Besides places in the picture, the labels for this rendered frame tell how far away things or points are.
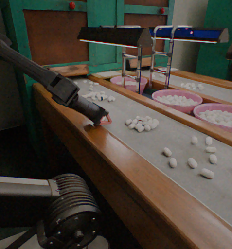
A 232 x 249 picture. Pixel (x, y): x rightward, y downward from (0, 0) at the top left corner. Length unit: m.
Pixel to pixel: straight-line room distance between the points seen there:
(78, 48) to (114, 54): 0.32
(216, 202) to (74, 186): 0.34
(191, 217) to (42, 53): 1.30
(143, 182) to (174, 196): 0.08
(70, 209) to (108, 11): 1.47
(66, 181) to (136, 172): 0.18
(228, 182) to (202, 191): 0.09
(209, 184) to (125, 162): 0.23
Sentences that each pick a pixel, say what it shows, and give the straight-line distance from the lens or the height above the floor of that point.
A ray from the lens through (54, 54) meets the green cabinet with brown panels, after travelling 1.50.
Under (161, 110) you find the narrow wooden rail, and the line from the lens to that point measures 0.95.
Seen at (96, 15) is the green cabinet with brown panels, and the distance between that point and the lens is 1.62.
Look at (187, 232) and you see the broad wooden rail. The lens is 0.45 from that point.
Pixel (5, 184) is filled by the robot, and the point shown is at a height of 0.84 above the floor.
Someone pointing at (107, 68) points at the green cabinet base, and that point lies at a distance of 1.68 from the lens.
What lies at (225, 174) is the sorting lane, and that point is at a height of 0.74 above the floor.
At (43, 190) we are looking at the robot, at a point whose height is 0.81.
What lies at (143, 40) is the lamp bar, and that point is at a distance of 0.84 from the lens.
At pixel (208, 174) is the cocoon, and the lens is 0.60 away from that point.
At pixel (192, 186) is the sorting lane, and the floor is 0.74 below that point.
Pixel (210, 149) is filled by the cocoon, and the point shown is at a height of 0.76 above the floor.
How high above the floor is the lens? 1.12
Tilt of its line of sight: 27 degrees down
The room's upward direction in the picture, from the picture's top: straight up
